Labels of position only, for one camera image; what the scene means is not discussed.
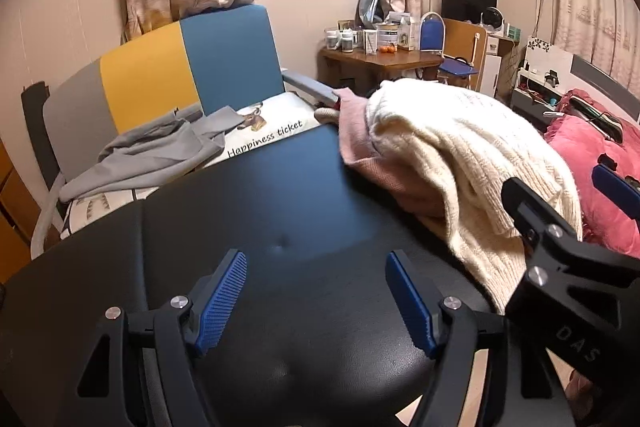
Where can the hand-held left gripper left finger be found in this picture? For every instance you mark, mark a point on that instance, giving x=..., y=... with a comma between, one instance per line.
x=222, y=302

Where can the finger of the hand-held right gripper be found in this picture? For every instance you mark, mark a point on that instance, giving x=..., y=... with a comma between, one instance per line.
x=612, y=187
x=520, y=207

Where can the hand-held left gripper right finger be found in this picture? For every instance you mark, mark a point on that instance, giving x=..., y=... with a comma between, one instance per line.
x=410, y=302

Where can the cream knit sweater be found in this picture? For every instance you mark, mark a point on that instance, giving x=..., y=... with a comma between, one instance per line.
x=450, y=147

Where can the pink red quilt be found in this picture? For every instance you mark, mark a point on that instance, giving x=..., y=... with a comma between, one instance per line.
x=575, y=142

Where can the dark striped cloth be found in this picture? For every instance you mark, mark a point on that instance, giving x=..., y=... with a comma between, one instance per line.
x=600, y=122

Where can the grey bed headboard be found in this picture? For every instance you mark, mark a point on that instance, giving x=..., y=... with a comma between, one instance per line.
x=610, y=82

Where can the pink knit sweater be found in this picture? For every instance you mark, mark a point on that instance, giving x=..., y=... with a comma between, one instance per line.
x=395, y=187

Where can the white leaf-print bedside shelf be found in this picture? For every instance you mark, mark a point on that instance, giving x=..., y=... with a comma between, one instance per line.
x=545, y=57

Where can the grey garment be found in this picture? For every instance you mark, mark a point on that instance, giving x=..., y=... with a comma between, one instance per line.
x=145, y=157

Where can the light wooden desk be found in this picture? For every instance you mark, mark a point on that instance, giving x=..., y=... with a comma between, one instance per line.
x=462, y=39

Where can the small desk fan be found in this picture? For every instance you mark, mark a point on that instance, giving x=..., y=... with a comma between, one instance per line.
x=492, y=18

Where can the blue folding chair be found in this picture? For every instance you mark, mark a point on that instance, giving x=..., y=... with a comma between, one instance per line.
x=432, y=34

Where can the white printed seat cushion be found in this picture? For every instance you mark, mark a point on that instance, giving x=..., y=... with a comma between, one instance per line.
x=280, y=117

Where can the brown wooden table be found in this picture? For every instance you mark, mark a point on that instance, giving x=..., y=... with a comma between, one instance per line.
x=380, y=59

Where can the white carton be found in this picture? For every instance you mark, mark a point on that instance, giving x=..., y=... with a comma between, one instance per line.
x=407, y=32

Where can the black monitor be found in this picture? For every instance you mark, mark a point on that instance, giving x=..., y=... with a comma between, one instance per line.
x=465, y=2

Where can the white tin can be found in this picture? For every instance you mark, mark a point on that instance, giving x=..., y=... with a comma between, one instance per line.
x=387, y=37

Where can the small white box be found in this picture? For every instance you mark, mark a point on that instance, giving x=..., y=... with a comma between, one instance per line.
x=370, y=42

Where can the orange wooden cabinet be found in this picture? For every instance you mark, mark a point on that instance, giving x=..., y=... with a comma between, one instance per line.
x=15, y=207

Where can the small lidded jar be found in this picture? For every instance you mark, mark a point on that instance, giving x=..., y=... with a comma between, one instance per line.
x=348, y=42
x=332, y=41

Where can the grey yellow blue sofa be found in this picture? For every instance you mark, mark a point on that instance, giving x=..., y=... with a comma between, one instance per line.
x=150, y=72

